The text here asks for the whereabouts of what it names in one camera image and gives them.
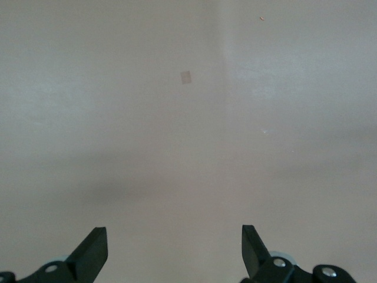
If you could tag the brown tape patch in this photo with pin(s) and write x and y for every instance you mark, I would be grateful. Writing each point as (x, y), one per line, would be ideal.
(186, 77)

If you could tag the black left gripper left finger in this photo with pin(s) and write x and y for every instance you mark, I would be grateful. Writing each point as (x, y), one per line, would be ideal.
(88, 259)

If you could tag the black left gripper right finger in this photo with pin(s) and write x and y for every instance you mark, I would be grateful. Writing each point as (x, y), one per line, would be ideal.
(256, 256)

